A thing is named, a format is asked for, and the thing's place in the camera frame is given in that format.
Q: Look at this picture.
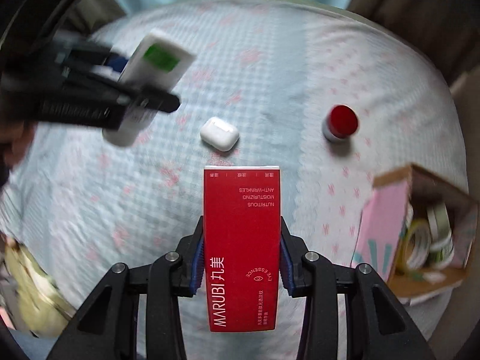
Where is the white earbuds case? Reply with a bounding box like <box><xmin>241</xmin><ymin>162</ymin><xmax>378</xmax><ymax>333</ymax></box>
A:
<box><xmin>200</xmin><ymin>117</ymin><xmax>240</xmax><ymax>152</ymax></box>

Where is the red Marubi carton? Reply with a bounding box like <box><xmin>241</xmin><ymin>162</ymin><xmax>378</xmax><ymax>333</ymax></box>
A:
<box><xmin>202</xmin><ymin>166</ymin><xmax>281</xmax><ymax>332</ymax></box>

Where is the cardboard box pink outside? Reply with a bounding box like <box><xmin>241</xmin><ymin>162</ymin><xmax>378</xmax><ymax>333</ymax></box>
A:
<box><xmin>351</xmin><ymin>164</ymin><xmax>479</xmax><ymax>304</ymax></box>

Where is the mint green lid jar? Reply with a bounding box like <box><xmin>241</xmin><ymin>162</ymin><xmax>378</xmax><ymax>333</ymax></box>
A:
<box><xmin>427</xmin><ymin>202</ymin><xmax>455</xmax><ymax>271</ymax></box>

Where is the yellow adhesive tape roll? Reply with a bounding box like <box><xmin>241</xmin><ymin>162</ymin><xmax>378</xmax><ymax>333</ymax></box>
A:
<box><xmin>398</xmin><ymin>219</ymin><xmax>432</xmax><ymax>272</ymax></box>

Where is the person's left hand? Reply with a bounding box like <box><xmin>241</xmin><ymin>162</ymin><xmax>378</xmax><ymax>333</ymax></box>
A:
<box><xmin>1</xmin><ymin>121</ymin><xmax>37</xmax><ymax>187</ymax></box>

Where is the checkered floral bed sheet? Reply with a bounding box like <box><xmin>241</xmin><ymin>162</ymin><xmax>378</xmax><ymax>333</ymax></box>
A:
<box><xmin>1</xmin><ymin>0</ymin><xmax>468</xmax><ymax>307</ymax></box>

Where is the grey curtain right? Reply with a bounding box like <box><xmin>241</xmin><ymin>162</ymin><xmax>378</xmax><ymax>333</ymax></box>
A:
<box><xmin>347</xmin><ymin>0</ymin><xmax>479</xmax><ymax>84</ymax></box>

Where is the red lid grey jar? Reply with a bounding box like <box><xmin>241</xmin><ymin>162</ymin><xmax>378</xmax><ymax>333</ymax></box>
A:
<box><xmin>322</xmin><ymin>104</ymin><xmax>360</xmax><ymax>143</ymax></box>

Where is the white green label jar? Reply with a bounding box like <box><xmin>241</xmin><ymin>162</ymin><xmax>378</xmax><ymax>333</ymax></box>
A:
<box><xmin>103</xmin><ymin>30</ymin><xmax>196</xmax><ymax>147</ymax></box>

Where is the grey curtain left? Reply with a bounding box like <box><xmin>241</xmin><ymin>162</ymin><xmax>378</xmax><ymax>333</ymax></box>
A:
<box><xmin>61</xmin><ymin>0</ymin><xmax>126</xmax><ymax>36</ymax></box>

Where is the grey curtain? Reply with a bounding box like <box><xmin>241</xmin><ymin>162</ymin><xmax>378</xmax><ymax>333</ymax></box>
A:
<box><xmin>61</xmin><ymin>0</ymin><xmax>126</xmax><ymax>36</ymax></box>
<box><xmin>347</xmin><ymin>0</ymin><xmax>479</xmax><ymax>84</ymax></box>

